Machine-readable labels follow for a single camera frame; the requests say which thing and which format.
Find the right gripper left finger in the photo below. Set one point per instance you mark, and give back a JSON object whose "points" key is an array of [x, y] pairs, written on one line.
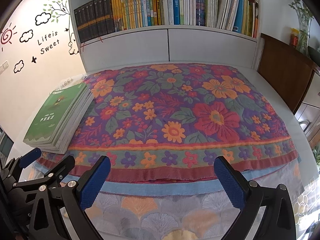
{"points": [[82, 195]]}

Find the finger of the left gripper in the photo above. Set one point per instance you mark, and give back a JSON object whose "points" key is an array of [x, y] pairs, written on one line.
{"points": [[15, 166], [52, 177]]}

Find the glass vase with plant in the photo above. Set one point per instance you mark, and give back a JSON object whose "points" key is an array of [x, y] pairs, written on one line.
{"points": [[305, 17]]}

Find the black book set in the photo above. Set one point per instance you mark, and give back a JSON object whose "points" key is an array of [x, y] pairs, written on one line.
{"points": [[94, 19]]}

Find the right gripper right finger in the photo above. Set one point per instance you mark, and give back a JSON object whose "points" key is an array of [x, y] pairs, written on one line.
{"points": [[278, 221]]}

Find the row of shelf books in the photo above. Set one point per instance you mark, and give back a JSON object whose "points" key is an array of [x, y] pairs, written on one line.
{"points": [[240, 16]]}

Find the green cover book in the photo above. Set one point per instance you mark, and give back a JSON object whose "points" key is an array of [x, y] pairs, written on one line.
{"points": [[53, 112]]}

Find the brown wooden cabinet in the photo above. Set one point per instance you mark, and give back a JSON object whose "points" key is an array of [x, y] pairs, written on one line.
{"points": [[288, 71]]}

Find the white bookshelf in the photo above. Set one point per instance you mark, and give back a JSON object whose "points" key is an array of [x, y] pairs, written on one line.
{"points": [[167, 43]]}

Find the floral purple orange cloth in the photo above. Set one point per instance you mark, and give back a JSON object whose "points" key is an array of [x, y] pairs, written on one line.
{"points": [[168, 122]]}

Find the yellow red jar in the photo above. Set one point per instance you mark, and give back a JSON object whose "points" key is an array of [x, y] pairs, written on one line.
{"points": [[294, 37]]}

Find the stack of grey books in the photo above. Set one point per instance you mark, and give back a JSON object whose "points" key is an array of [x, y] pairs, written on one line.
{"points": [[65, 133]]}

